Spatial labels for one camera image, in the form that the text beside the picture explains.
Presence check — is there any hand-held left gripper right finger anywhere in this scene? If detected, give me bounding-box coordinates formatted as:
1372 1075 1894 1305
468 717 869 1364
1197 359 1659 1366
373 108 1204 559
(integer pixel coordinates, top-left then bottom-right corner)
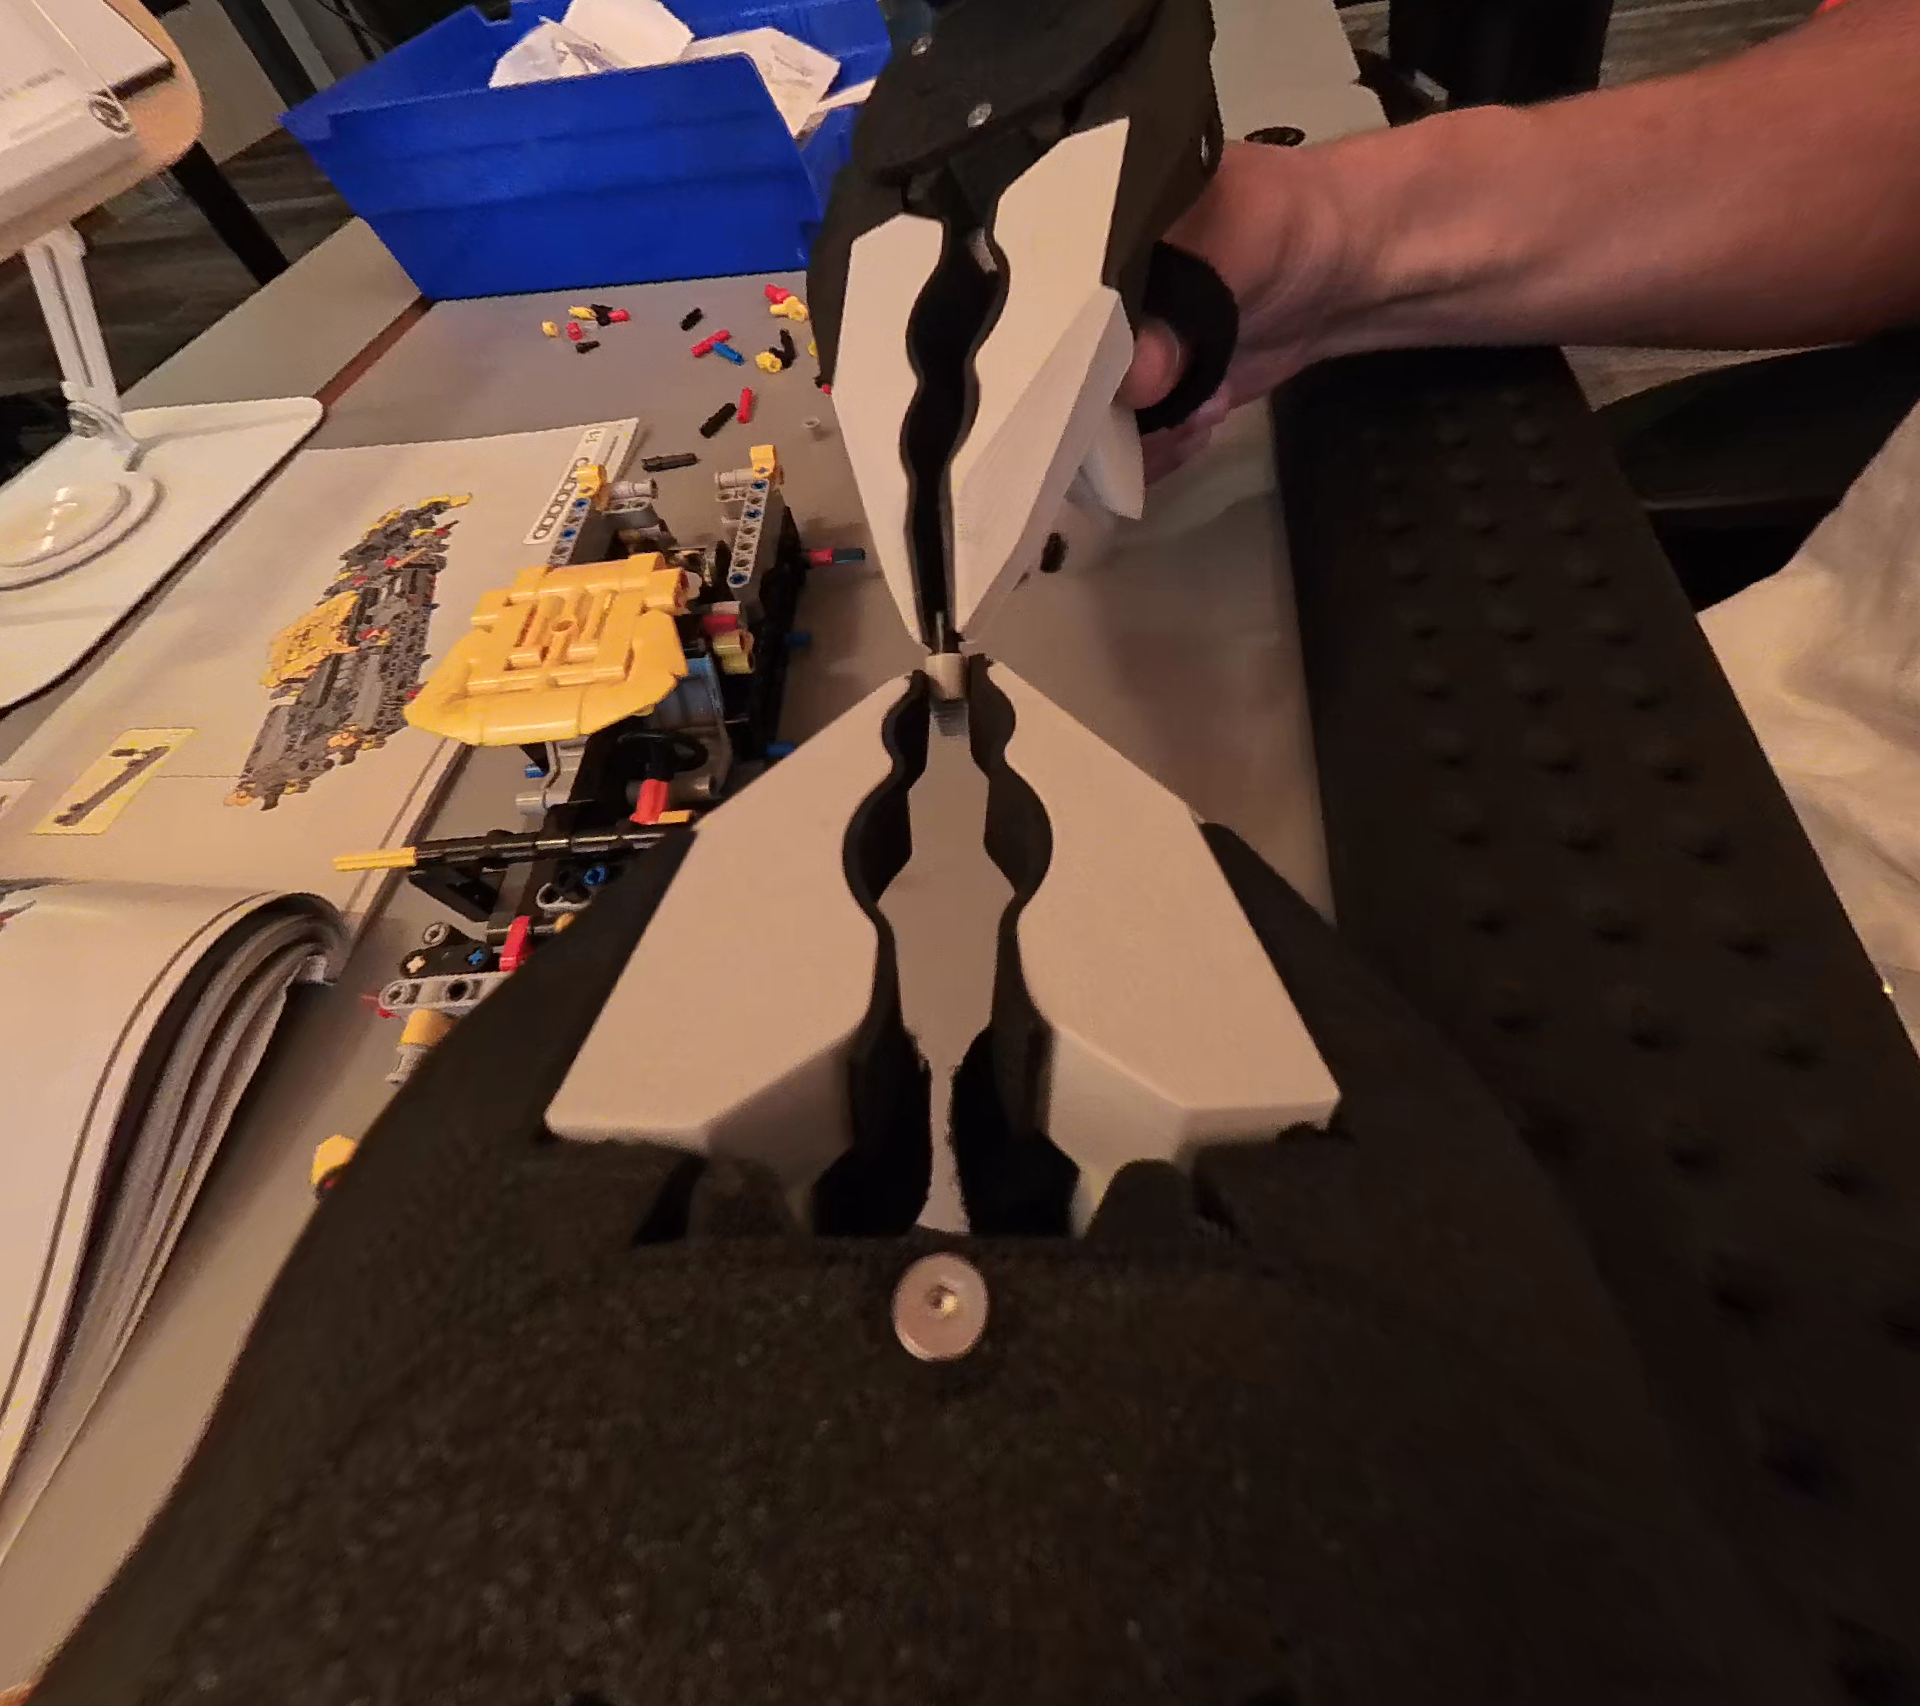
959 652 1344 1235

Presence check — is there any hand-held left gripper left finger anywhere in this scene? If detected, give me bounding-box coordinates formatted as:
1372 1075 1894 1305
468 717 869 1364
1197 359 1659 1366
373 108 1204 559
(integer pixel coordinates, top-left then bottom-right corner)
539 668 940 1235

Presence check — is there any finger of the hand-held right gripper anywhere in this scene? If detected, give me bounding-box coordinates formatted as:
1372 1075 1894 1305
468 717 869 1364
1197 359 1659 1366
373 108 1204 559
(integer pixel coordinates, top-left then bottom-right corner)
823 210 969 656
944 118 1149 657

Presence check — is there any person's right forearm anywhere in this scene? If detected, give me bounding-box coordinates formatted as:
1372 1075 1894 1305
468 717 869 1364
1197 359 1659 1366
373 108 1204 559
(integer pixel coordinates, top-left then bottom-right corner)
1320 0 1920 357

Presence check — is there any grey desk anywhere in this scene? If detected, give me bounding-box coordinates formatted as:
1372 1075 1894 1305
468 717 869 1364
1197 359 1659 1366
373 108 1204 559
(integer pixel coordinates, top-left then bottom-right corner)
0 0 1390 1706

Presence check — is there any person's right hand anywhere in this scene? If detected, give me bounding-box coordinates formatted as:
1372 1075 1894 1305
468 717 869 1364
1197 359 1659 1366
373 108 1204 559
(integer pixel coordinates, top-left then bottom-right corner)
1115 138 1352 485

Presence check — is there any large scatter of coloured pins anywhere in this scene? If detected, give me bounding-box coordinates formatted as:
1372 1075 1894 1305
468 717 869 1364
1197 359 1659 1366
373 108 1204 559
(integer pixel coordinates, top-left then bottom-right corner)
682 280 841 435

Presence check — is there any blue plastic bin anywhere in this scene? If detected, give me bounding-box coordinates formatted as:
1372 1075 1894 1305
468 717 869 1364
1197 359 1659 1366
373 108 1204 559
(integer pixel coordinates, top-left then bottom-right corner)
280 0 894 301

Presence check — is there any black dimpled armrest pad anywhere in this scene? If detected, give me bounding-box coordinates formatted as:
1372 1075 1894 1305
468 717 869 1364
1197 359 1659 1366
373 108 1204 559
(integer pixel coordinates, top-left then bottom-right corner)
1271 348 1920 1706

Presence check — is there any partly built toy car model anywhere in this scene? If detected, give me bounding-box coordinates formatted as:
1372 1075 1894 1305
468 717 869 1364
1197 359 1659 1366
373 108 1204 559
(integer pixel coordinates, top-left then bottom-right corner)
306 440 869 1198

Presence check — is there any crumpled white paper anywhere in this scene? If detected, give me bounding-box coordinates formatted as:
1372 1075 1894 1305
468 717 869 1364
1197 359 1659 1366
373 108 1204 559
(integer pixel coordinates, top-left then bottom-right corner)
486 0 880 148

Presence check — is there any open instruction booklet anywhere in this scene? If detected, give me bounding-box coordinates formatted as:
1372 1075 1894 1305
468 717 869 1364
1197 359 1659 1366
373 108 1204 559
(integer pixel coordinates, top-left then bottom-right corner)
0 416 644 1497

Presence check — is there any instruction sheet on stand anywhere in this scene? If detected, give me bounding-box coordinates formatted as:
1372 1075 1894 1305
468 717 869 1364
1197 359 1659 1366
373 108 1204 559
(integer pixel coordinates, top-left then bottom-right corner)
0 0 323 710

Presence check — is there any printed instruction sheet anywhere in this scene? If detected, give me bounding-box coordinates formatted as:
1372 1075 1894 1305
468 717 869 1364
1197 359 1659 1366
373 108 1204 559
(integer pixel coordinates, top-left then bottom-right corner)
0 0 174 224

